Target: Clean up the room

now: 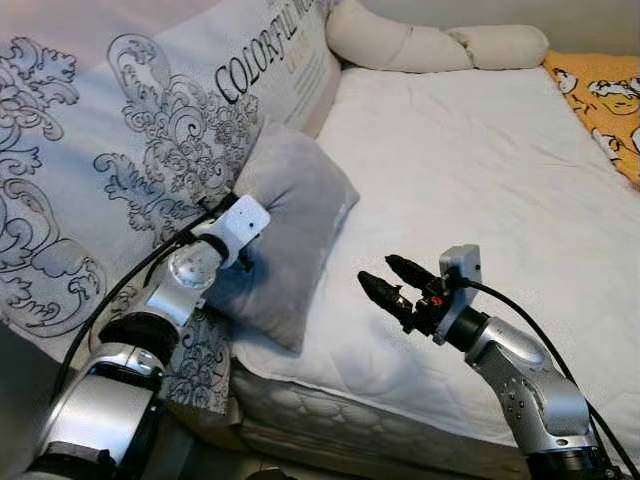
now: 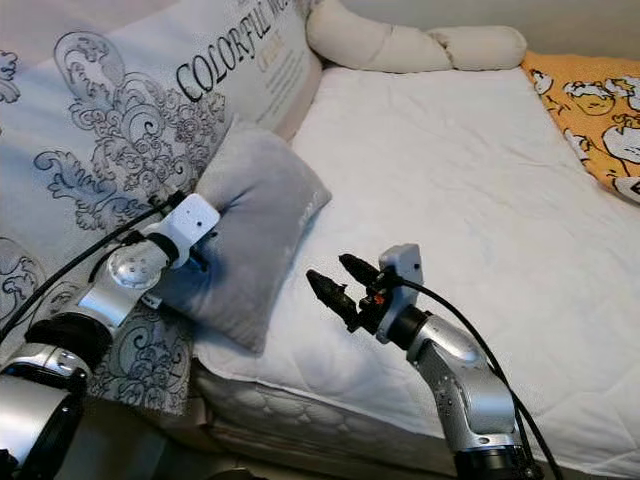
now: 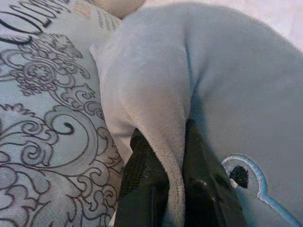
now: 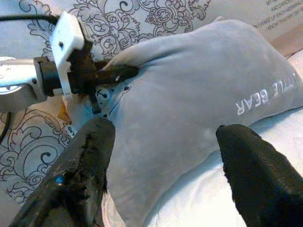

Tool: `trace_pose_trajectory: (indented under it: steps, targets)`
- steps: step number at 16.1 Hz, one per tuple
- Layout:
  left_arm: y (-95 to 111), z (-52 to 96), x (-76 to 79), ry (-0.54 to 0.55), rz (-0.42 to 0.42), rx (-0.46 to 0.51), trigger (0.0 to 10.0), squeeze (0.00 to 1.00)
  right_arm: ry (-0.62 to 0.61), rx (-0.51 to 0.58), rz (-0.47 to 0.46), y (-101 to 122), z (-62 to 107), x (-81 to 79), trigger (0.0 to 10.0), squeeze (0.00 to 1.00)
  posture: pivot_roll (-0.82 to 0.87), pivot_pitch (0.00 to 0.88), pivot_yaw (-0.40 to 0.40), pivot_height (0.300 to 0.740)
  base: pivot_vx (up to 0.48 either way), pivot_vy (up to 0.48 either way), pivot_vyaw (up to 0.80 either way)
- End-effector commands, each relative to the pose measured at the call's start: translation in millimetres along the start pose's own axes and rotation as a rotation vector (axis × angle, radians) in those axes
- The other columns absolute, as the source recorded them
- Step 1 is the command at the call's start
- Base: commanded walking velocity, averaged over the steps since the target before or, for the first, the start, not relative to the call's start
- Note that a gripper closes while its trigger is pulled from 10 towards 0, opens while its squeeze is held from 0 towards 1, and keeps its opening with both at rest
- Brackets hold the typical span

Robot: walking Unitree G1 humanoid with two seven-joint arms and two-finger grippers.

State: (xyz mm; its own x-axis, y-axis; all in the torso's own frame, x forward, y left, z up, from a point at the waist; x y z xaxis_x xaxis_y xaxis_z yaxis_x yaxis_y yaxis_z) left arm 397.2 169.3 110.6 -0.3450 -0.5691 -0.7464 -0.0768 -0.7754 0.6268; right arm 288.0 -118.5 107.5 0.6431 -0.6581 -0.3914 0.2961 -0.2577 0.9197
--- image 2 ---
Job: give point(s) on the beige bolster pillow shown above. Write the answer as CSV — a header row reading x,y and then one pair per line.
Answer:
x,y
380,45

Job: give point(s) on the grey bear pillow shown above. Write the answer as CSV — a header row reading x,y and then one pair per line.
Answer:
x,y
260,220

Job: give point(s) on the grey ornament print blanket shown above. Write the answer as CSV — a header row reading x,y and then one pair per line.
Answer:
x,y
100,100

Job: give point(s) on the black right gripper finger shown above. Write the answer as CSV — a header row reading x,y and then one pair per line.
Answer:
x,y
362,272
334,294

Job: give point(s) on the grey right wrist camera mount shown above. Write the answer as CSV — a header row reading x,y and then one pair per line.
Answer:
x,y
403,270

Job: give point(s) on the grey quilted mattress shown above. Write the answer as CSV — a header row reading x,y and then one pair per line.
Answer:
x,y
280,420

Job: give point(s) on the white quilted mattress topper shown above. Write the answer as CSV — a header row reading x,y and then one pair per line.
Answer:
x,y
440,170

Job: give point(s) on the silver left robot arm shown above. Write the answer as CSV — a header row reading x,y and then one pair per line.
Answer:
x,y
30,420

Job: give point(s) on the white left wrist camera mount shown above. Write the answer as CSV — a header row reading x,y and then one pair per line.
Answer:
x,y
192,222

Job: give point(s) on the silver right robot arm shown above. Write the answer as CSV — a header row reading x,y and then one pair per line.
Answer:
x,y
470,400

